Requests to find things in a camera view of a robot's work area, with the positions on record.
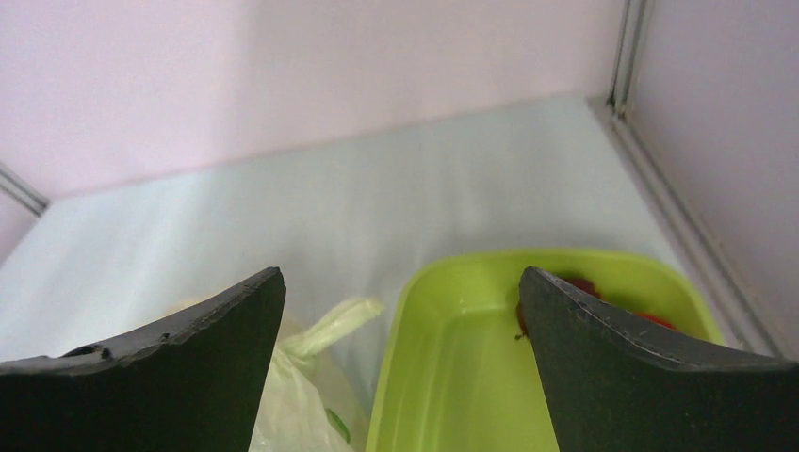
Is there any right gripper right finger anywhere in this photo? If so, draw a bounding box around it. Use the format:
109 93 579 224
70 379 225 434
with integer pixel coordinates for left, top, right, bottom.
518 266 798 451

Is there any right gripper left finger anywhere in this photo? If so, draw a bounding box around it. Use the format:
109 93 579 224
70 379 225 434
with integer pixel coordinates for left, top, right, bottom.
1 267 286 451

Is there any red fake fruit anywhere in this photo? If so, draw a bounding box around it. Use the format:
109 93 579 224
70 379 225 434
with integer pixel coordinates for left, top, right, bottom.
636 312 677 331

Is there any pale green plastic bag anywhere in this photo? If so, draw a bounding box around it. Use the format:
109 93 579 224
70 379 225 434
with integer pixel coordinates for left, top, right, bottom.
249 298 384 451

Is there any dark brown fake fruit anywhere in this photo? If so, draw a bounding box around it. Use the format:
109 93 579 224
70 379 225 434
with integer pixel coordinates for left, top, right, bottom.
514 276 603 341

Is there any green plastic tray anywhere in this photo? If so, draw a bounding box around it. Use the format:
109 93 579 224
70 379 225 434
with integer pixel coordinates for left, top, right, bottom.
367 248 724 451

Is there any left aluminium frame post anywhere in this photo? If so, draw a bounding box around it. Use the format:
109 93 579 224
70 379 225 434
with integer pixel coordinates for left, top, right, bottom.
1 164 50 217

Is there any aluminium frame post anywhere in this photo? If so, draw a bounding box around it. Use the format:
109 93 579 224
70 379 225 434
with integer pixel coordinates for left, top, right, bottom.
1 164 50 217
606 0 655 119

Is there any right aluminium frame post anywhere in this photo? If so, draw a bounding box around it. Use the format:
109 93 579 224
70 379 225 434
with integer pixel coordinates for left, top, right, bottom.
606 0 655 119

